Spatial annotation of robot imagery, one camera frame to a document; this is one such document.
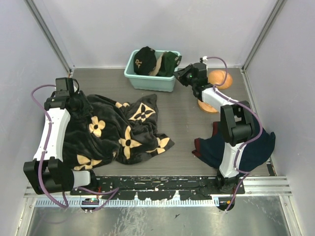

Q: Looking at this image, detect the wooden hat stand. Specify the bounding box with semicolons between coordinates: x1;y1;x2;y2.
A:
198;70;233;114

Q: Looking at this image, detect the teal plastic bin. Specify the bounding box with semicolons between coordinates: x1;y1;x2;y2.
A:
124;49;176;92

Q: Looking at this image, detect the black floral fleece blanket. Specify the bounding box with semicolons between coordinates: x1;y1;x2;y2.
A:
63;94;174;171

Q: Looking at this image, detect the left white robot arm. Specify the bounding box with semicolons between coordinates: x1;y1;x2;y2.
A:
23;77;98;195

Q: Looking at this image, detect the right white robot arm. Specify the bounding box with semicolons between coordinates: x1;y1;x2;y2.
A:
173;61;262;194

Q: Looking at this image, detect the green baseball cap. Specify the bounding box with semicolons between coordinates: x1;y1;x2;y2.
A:
157;51;182;77

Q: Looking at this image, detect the tan baseball cap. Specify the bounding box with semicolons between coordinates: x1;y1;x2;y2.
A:
149;51;166;76

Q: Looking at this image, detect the black baseball cap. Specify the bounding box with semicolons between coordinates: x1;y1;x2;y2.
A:
133;46;157;76

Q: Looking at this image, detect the navy blue sweater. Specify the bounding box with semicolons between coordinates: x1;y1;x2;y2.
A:
192;121;276;172

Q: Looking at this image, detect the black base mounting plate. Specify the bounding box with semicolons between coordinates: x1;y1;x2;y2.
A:
69;175;246;201

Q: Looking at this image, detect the left aluminium corner post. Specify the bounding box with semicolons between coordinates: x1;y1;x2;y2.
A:
24;0;72;74

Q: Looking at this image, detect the aluminium corner post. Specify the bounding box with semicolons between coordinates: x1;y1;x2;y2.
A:
241;0;288;72
24;0;72;74

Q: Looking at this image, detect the right aluminium corner post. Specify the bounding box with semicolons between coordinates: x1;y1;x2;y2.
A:
241;0;288;72

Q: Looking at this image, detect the white slotted cable duct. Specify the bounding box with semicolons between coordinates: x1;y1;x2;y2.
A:
35;198;220;207

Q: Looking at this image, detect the aluminium front rail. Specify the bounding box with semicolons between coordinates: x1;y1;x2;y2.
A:
24;176;293;197

